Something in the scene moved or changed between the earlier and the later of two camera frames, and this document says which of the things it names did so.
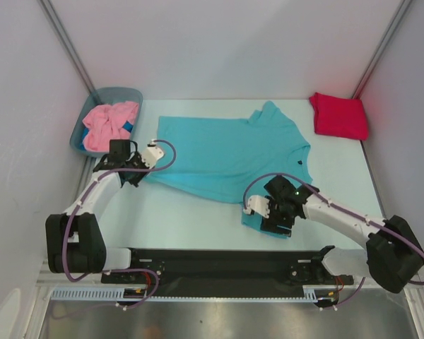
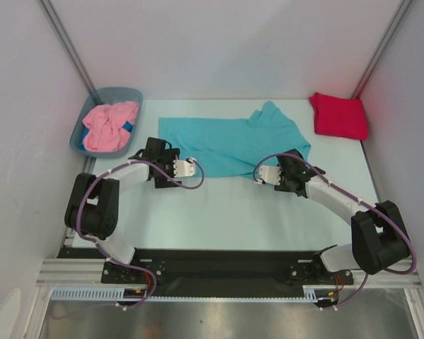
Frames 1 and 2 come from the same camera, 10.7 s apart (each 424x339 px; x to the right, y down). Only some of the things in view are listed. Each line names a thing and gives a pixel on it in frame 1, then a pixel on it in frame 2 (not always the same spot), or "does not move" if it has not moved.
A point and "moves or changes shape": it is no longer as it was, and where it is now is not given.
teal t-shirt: [218, 159] moves or changes shape
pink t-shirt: [104, 123] does not move
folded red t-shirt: [339, 116] does not move
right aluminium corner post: [380, 49] does not move
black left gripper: [137, 157] to [169, 156]
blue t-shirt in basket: [127, 126] does not move
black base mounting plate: [225, 267] does not move
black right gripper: [275, 219] to [286, 185]
